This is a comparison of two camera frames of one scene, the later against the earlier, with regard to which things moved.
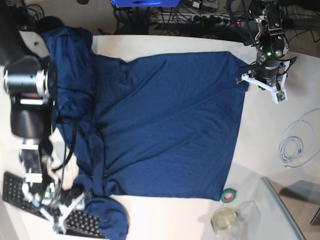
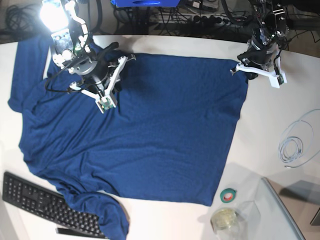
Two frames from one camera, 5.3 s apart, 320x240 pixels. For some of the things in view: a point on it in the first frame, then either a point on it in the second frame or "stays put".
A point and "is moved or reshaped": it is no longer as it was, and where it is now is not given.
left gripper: (66, 196) -> (106, 57)
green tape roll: (228, 195) stays put
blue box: (145, 3) stays put
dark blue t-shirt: (169, 125) is moved or reshaped
